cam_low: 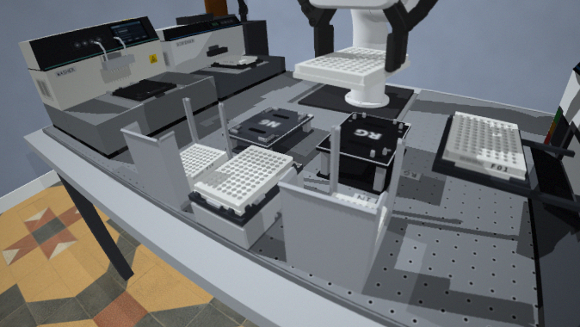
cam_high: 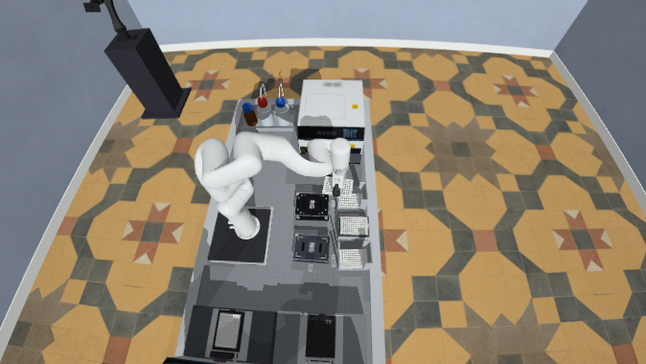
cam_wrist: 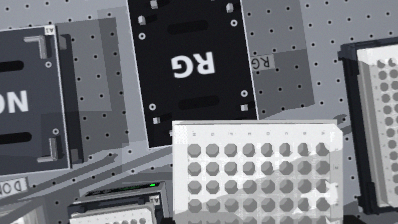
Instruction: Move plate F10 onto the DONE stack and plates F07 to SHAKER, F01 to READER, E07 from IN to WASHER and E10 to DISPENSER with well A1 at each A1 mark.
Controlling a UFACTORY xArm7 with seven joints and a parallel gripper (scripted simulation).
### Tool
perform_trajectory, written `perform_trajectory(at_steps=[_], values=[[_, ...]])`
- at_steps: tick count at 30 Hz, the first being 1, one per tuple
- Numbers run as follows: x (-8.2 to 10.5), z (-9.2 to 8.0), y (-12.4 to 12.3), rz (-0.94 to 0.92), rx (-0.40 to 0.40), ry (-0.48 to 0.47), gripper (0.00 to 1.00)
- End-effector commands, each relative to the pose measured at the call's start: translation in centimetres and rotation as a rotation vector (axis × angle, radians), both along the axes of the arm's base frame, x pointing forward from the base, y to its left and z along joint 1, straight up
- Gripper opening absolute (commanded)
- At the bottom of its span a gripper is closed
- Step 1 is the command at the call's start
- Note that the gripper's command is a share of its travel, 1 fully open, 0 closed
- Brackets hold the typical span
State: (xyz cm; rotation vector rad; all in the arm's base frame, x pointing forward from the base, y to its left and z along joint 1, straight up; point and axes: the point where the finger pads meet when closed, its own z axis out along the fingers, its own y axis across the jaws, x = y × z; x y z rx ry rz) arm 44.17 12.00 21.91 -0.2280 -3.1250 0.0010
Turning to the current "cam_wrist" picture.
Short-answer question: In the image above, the grey rg label plate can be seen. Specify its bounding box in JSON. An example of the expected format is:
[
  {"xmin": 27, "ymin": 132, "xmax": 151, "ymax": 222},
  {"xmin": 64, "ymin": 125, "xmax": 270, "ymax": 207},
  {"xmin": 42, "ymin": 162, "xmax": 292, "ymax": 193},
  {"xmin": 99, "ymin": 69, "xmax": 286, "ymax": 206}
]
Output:
[{"xmin": 250, "ymin": 54, "xmax": 275, "ymax": 72}]

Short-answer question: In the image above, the dark grey rectangular nest plate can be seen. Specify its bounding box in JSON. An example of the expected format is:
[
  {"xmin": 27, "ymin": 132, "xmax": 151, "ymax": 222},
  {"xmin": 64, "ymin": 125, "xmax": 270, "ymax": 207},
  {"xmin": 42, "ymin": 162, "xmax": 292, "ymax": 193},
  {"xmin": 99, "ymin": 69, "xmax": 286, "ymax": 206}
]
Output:
[{"xmin": 0, "ymin": 24, "xmax": 84, "ymax": 177}]

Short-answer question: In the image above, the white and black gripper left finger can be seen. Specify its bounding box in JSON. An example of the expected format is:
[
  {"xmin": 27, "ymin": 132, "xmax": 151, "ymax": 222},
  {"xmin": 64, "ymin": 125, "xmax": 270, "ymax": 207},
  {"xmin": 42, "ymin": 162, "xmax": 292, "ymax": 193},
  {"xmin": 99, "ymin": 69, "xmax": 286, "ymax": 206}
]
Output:
[{"xmin": 160, "ymin": 217, "xmax": 176, "ymax": 224}]

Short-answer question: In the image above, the grey perforated base plate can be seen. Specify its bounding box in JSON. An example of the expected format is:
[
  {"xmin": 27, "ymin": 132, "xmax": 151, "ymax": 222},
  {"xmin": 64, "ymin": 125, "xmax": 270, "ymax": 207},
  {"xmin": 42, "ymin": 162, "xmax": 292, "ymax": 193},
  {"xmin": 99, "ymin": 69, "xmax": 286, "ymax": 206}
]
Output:
[{"xmin": 0, "ymin": 0, "xmax": 398, "ymax": 224}]

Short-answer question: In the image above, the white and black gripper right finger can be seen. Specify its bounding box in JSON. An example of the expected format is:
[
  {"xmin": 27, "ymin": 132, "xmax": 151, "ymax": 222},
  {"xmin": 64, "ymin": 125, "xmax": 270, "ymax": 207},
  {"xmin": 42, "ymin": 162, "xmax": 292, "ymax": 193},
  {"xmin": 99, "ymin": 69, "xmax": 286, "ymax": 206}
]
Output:
[{"xmin": 343, "ymin": 215, "xmax": 366, "ymax": 224}]

